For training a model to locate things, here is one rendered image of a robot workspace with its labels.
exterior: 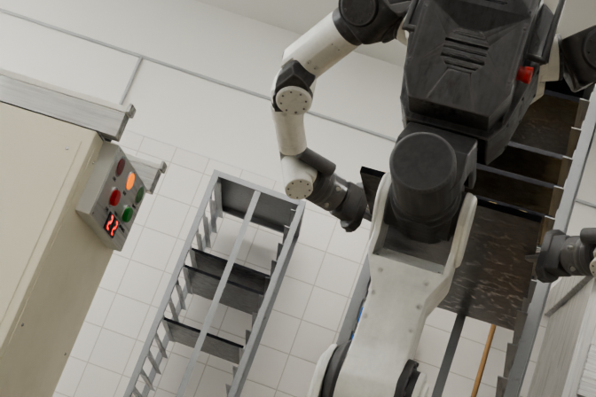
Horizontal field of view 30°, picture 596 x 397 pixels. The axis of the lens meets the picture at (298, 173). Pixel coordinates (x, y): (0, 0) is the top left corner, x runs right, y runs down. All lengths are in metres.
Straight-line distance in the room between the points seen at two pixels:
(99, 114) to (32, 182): 0.17
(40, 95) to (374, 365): 0.77
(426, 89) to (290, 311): 4.14
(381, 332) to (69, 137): 0.66
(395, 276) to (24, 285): 0.66
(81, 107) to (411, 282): 0.67
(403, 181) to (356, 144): 4.48
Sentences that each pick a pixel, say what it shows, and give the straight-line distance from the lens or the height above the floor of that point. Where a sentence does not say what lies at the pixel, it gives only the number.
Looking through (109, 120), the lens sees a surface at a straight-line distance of 2.01.
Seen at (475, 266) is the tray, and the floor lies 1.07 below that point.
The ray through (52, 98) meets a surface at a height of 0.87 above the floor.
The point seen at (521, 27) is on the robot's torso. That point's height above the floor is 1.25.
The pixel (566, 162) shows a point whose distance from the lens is 3.14.
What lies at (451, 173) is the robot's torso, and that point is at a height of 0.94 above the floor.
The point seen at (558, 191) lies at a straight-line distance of 3.10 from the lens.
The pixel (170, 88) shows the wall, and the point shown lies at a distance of 6.50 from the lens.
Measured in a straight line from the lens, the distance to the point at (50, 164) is 2.00.
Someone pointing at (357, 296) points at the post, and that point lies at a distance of 2.99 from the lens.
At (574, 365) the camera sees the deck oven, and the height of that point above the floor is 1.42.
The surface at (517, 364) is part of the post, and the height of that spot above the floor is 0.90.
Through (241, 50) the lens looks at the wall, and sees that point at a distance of 6.57.
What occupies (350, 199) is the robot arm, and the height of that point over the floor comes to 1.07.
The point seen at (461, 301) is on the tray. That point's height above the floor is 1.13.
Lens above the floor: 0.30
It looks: 17 degrees up
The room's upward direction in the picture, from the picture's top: 21 degrees clockwise
